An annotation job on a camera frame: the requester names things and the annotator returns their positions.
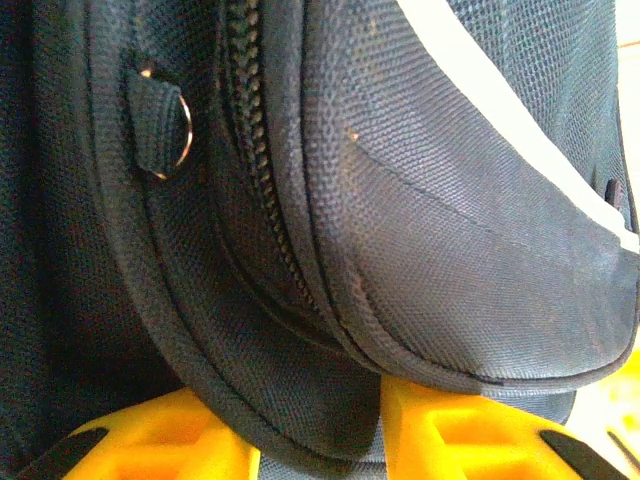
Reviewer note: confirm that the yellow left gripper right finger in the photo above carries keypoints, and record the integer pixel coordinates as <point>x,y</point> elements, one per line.
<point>475,440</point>

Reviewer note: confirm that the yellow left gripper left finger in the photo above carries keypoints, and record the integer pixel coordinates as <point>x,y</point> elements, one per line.
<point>165,445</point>

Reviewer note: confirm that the navy blue backpack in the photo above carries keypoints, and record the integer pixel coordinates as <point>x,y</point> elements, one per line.
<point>400,200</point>

